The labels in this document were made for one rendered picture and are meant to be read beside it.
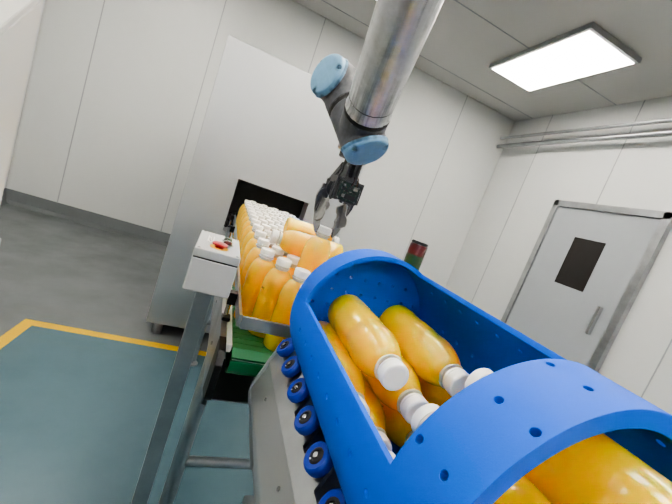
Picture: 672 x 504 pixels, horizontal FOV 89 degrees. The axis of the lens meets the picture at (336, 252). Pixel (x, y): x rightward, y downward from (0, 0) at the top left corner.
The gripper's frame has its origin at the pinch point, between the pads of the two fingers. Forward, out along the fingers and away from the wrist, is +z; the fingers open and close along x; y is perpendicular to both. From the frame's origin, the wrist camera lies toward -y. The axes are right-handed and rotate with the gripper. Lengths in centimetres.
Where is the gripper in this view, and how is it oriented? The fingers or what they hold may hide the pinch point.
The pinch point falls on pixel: (324, 229)
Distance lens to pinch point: 89.2
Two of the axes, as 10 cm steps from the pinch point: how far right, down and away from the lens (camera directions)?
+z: -3.4, 9.3, 1.4
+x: 9.0, 2.8, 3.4
